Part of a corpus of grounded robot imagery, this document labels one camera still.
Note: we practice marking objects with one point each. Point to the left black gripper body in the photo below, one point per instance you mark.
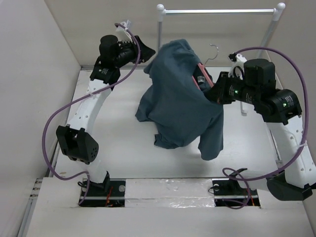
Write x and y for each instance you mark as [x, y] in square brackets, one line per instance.
[128, 53]

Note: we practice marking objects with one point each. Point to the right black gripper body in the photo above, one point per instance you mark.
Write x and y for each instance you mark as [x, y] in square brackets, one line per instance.
[239, 89]

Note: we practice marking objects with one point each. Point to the pink clothes hanger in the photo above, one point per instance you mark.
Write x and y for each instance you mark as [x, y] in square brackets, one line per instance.
[202, 72]

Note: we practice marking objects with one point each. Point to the blue t shirt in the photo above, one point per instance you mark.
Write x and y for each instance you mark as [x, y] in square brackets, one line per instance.
[178, 106]

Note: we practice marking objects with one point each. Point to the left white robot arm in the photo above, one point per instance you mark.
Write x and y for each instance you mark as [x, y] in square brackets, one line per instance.
[75, 138]

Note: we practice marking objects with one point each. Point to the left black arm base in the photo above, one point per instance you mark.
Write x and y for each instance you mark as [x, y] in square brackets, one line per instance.
[110, 193]

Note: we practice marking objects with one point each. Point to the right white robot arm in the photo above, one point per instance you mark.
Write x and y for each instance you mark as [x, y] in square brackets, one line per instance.
[296, 179]

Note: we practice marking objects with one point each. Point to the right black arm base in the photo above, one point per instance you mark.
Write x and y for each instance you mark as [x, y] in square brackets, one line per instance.
[229, 193]

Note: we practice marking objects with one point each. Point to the white clothes rack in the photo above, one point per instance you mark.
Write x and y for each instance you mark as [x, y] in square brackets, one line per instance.
[215, 33]

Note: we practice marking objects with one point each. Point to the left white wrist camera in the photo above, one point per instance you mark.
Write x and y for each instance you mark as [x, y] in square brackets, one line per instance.
[122, 34]

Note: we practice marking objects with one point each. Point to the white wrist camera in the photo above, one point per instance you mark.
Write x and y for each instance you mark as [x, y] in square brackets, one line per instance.
[237, 61]
[122, 34]

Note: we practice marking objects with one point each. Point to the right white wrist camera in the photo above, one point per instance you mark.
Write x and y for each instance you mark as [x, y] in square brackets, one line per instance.
[237, 61]

